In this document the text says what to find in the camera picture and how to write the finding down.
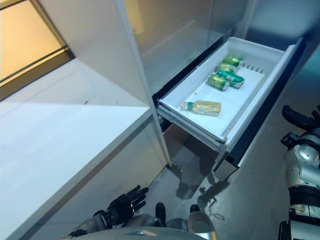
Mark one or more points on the white fridge drawer steel front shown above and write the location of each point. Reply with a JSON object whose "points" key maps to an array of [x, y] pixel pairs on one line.
{"points": [[250, 100]]}

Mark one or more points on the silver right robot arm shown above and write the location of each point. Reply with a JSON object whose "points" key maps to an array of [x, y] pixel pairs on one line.
{"points": [[305, 160]]}

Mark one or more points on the window with dark frame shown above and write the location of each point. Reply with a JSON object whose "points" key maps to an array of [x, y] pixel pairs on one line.
{"points": [[25, 45]]}

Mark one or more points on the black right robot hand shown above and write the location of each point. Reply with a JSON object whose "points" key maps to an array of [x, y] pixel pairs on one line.
{"points": [[295, 116]]}

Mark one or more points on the black left robot foot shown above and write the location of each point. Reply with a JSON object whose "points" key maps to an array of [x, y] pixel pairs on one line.
{"points": [[160, 211]]}

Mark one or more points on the black robot foot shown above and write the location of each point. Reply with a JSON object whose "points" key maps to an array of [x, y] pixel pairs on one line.
{"points": [[160, 211], [194, 208]]}

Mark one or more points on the teal green drink can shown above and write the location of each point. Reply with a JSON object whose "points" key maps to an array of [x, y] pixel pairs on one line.
{"points": [[231, 78]]}

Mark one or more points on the silver fridge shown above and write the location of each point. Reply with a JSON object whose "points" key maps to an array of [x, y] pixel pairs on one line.
{"points": [[180, 30]]}

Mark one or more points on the black right robot foot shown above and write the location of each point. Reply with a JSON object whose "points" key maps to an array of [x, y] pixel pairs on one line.
{"points": [[194, 208]]}

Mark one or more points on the grey robot body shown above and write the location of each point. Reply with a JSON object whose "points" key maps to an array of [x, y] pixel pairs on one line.
{"points": [[160, 232]]}

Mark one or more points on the brown cardboard piece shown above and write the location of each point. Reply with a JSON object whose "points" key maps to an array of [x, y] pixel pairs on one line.
{"points": [[175, 137]]}

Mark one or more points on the yellow tea bottle white cap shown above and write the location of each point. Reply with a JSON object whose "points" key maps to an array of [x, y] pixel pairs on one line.
{"points": [[205, 107]]}

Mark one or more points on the tall white cabinet panel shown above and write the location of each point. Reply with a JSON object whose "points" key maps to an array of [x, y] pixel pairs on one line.
{"points": [[100, 45]]}

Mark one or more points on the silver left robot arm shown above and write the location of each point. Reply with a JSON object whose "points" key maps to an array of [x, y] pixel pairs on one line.
{"points": [[87, 227]]}

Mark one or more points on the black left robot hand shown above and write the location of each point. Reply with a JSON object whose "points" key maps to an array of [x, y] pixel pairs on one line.
{"points": [[120, 205]]}

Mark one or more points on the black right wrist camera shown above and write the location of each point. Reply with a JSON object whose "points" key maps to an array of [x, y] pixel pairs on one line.
{"points": [[289, 140]]}

